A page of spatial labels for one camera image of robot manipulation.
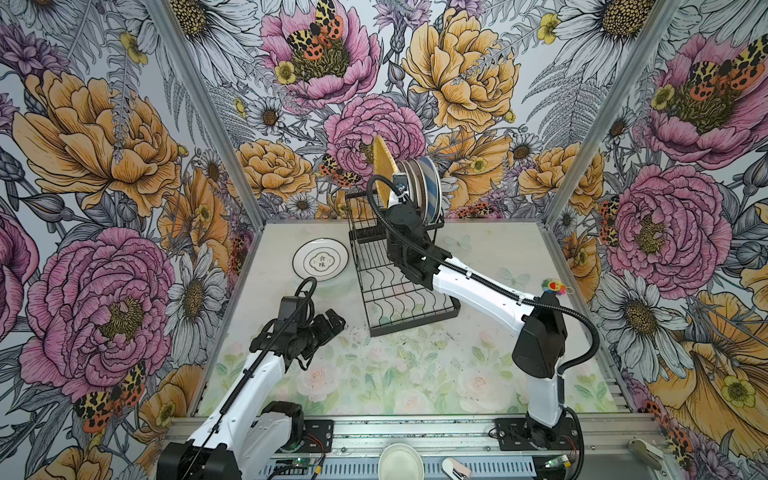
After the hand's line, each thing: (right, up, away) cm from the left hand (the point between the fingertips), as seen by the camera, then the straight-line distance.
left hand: (334, 339), depth 83 cm
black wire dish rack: (+17, +8, +13) cm, 23 cm away
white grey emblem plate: (-10, +21, +27) cm, 36 cm away
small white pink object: (+30, -25, -15) cm, 42 cm away
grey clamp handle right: (+75, -22, -13) cm, 79 cm away
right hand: (+17, +37, -6) cm, 42 cm away
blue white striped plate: (+27, +41, -2) cm, 49 cm away
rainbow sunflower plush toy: (+69, +12, +18) cm, 73 cm away
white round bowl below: (+18, -25, -12) cm, 33 cm away
